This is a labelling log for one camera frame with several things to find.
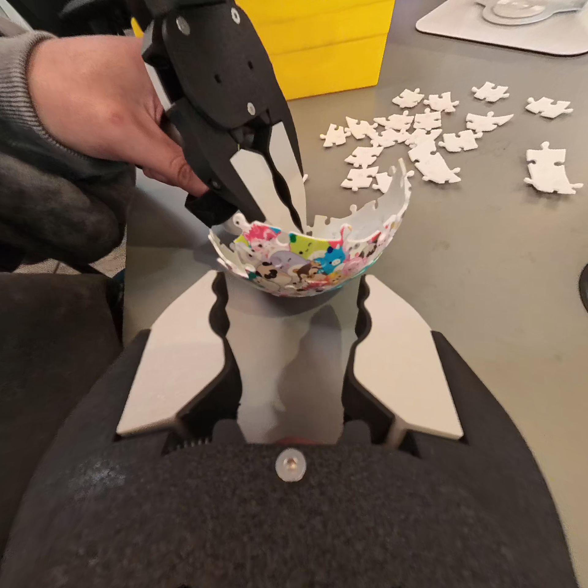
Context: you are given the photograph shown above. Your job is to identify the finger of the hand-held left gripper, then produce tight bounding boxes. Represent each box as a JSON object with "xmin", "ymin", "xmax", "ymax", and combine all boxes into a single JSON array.
[
  {"xmin": 230, "ymin": 148, "xmax": 304, "ymax": 232},
  {"xmin": 269, "ymin": 121, "xmax": 308, "ymax": 230}
]

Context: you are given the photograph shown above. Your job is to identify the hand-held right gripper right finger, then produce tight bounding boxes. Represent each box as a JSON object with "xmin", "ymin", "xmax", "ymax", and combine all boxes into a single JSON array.
[{"xmin": 342, "ymin": 275, "xmax": 464, "ymax": 445}]

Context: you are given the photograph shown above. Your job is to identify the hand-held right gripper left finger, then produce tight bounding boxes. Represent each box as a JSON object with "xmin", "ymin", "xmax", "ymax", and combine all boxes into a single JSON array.
[{"xmin": 116, "ymin": 270, "xmax": 243, "ymax": 444}]

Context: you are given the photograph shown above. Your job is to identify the partly built puzzle ball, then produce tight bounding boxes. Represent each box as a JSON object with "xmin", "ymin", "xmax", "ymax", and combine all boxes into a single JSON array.
[{"xmin": 208, "ymin": 158, "xmax": 414, "ymax": 298}]

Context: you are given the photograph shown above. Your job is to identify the group of puzzle pieces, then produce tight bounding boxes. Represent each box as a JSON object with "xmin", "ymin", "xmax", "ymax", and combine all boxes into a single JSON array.
[{"xmin": 319, "ymin": 82, "xmax": 584, "ymax": 196}]

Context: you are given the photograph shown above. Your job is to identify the person's left forearm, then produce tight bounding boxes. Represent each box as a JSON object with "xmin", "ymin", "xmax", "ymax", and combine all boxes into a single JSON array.
[{"xmin": 0, "ymin": 18, "xmax": 136, "ymax": 272}]

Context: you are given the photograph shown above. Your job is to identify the person's left hand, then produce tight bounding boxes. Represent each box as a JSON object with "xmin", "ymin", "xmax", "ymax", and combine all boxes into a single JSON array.
[{"xmin": 28, "ymin": 34, "xmax": 208, "ymax": 194}]

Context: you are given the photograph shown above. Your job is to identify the yellow box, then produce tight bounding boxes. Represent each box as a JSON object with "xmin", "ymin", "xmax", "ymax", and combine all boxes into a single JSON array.
[{"xmin": 131, "ymin": 0, "xmax": 396, "ymax": 101}]

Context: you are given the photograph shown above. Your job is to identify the person's dark trousers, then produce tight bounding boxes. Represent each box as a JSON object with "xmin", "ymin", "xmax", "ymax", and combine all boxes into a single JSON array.
[{"xmin": 0, "ymin": 271, "xmax": 125, "ymax": 552}]

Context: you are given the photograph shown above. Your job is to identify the white flat stand base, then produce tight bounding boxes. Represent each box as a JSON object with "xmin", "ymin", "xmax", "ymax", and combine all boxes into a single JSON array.
[{"xmin": 416, "ymin": 0, "xmax": 588, "ymax": 57}]

